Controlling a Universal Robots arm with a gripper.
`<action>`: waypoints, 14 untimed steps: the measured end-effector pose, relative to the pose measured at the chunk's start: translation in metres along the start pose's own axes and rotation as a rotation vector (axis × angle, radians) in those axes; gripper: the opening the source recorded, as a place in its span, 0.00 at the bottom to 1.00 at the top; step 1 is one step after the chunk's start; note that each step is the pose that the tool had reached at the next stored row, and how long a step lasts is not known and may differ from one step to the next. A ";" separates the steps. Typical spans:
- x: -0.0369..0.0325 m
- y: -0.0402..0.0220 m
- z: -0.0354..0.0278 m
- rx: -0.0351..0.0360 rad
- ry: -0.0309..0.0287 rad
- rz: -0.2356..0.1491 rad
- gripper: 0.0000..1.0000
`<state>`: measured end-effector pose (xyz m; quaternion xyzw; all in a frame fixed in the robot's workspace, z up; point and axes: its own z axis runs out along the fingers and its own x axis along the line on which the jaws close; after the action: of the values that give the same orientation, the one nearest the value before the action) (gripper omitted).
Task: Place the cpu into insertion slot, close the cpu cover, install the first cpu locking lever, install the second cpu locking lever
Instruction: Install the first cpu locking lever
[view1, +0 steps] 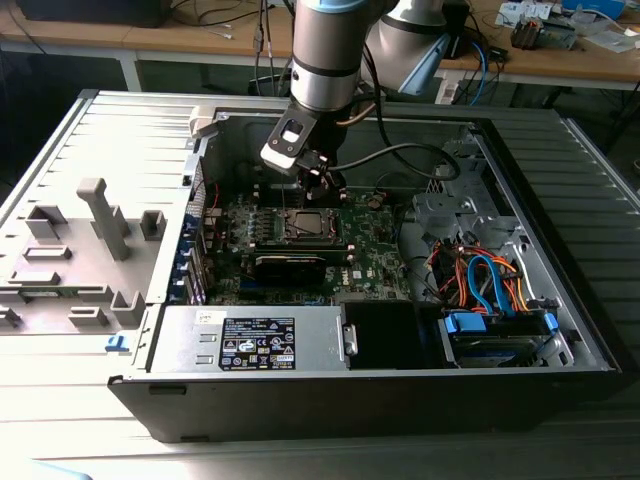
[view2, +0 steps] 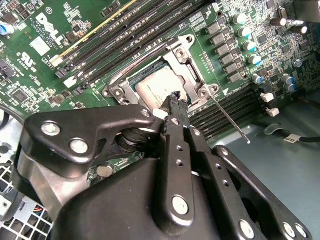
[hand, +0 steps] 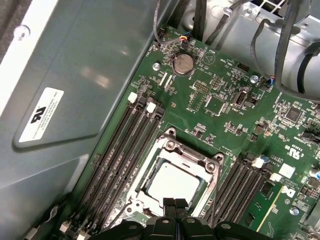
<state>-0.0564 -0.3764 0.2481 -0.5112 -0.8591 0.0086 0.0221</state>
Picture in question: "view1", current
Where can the green RAM stick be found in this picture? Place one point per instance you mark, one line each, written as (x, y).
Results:
(47, 292)

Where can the blue box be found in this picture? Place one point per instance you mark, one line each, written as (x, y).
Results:
(595, 7)

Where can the metal disk bay cage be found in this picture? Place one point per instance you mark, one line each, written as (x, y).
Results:
(445, 205)

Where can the finned heat sink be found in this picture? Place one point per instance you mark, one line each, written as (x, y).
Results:
(523, 32)

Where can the black box device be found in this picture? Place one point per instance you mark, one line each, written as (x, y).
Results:
(100, 12)

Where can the black plastic shroud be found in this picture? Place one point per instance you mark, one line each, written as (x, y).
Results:
(385, 335)

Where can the small blue clip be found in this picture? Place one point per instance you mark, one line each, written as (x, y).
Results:
(117, 342)

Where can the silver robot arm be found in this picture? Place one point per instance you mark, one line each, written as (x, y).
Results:
(325, 45)

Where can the silver CPU green rim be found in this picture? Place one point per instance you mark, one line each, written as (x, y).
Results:
(309, 223)

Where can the grey metal device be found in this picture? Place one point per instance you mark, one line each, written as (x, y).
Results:
(557, 35)

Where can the white plastic bag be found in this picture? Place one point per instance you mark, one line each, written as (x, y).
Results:
(612, 40)

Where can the CPU socket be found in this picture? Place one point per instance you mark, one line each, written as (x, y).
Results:
(312, 237)

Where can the grey power supply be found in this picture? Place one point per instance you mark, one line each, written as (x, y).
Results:
(180, 340)

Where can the green motherboard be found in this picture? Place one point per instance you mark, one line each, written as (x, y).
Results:
(372, 260)

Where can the grey parts rack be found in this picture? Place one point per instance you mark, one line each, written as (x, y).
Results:
(85, 270)

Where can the long wooden desk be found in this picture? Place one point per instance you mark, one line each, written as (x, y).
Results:
(175, 40)

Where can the black power adapter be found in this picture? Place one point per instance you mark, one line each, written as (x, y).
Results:
(498, 53)

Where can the hard disk blue carrier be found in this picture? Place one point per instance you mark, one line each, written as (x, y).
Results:
(462, 322)

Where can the black grey PC case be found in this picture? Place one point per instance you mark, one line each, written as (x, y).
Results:
(300, 410)

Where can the metal locking lever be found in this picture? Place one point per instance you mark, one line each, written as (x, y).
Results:
(284, 195)
(320, 240)

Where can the RAM slot white clips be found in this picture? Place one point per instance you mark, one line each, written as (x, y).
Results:
(343, 189)
(351, 247)
(343, 198)
(351, 258)

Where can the white paper boxes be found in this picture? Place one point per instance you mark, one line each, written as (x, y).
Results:
(520, 9)

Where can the silver coin cell battery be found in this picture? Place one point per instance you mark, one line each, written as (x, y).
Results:
(375, 203)

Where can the black graphics card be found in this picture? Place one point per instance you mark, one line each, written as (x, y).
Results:
(287, 272)

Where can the beige case latch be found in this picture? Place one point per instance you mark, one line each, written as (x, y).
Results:
(202, 120)

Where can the black monitor stand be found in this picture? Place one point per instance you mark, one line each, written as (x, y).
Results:
(460, 30)

